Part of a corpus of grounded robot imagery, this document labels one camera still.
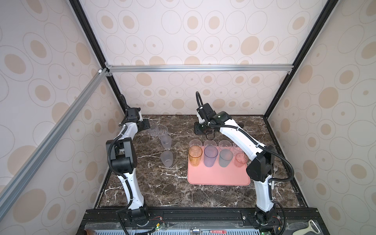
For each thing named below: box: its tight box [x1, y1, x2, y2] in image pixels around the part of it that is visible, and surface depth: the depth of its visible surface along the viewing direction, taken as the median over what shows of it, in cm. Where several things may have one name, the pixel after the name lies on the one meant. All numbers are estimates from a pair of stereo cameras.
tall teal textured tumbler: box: [218, 148, 234, 168], surface depth 88 cm
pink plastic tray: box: [187, 146, 251, 186], surface depth 91 cm
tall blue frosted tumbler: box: [203, 145, 219, 168], surface depth 88 cm
